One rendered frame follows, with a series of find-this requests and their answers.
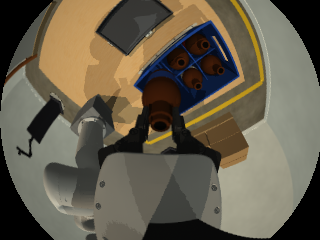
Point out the blue crate with cross dividers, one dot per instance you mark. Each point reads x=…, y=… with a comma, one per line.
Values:
x=211, y=84

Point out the brown glass bottle with blue label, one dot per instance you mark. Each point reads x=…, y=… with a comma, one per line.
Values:
x=161, y=93

